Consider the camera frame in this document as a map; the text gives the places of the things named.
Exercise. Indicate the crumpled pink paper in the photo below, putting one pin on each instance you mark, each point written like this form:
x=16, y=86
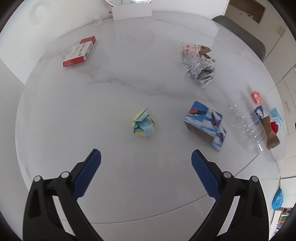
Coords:
x=256, y=97

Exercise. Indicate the grey chair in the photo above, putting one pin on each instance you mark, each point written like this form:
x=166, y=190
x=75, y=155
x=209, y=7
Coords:
x=242, y=37

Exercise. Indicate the crumpled yellow and blue paper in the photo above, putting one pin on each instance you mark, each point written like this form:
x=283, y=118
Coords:
x=142, y=122

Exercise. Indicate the blue face mask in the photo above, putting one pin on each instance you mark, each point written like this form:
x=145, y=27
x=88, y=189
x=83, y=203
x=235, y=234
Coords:
x=275, y=114

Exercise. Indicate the crumpled newspaper ball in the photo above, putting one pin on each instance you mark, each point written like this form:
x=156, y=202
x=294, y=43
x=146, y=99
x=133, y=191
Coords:
x=201, y=71

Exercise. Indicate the brown cardboard piece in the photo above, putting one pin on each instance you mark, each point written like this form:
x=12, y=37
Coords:
x=270, y=136

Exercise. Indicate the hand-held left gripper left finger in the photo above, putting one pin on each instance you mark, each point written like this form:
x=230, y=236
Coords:
x=89, y=176

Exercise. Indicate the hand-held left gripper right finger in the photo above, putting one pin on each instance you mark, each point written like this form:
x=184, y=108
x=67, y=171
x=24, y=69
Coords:
x=203, y=171

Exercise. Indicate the red and white medicine box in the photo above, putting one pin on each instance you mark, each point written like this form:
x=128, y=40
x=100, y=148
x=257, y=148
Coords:
x=78, y=52

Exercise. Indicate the white paper card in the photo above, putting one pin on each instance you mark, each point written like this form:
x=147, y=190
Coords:
x=131, y=12

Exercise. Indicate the round white wall clock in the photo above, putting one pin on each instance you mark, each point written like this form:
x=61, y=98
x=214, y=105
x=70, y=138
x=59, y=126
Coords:
x=124, y=2

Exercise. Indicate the clear and brown snack wrapper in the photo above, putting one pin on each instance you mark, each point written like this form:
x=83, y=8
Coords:
x=190, y=53

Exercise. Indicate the blue and white paper scrap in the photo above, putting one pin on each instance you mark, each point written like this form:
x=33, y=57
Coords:
x=259, y=112

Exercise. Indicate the blue plastic bag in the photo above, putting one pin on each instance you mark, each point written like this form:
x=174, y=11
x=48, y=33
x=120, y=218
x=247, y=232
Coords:
x=277, y=199

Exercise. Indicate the clear plastic bottle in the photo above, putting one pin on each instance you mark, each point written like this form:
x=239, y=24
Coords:
x=245, y=129

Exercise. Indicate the beige wardrobe with open niche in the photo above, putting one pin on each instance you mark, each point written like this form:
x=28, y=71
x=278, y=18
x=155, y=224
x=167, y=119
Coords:
x=238, y=17

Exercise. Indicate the blue bird print carton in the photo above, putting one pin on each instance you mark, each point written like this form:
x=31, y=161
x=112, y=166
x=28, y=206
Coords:
x=203, y=120

